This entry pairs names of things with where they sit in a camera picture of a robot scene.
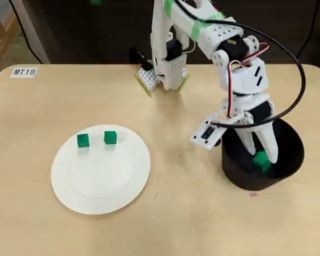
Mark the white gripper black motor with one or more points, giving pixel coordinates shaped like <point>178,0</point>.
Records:
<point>263,110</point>

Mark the green cube block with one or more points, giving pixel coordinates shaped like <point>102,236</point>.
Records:
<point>261,162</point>
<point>110,137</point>
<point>82,140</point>

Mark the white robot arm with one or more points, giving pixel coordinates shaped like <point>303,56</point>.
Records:
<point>216,34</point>

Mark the black round pot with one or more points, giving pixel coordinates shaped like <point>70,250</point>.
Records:
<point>256,181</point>

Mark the white paper plate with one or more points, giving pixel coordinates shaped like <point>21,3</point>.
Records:
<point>101,181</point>

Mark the small pink sticker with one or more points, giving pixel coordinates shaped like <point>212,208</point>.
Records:
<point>253,194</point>

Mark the wide green tape band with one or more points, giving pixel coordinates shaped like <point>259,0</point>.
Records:
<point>198,29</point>

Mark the narrow green tape strip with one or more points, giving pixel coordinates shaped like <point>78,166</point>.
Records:
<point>216,16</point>

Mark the small green object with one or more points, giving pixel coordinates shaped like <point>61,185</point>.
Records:
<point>96,1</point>

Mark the white MT18 label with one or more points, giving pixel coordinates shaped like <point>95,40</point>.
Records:
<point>24,72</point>

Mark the wooden furniture piece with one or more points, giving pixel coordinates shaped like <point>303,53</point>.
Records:
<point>0,40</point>

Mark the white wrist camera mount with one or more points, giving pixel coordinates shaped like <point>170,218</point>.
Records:
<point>205,133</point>

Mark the white perforated base plate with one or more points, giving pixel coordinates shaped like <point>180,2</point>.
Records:
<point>146,80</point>

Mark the white slanted post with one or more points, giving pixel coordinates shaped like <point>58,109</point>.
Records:
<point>32,34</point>

